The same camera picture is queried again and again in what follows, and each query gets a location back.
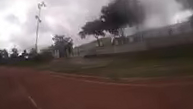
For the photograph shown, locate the small dark tree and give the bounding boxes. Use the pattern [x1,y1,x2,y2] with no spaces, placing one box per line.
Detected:
[51,32,76,59]

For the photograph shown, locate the grass strip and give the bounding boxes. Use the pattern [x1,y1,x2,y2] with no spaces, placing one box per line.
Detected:
[14,44,193,92]

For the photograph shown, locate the large dark tree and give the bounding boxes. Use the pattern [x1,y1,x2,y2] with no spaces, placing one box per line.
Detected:
[75,0,149,43]

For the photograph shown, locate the long low building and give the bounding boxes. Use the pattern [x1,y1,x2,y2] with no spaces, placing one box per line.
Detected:
[70,19,193,59]

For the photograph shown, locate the red running track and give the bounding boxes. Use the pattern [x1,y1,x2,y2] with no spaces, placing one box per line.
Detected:
[0,47,193,109]

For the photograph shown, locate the tall floodlight pole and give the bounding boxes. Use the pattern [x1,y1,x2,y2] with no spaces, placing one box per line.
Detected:
[30,0,51,54]

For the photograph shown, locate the row of distant trees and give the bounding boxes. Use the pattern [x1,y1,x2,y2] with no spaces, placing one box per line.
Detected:
[0,42,55,66]

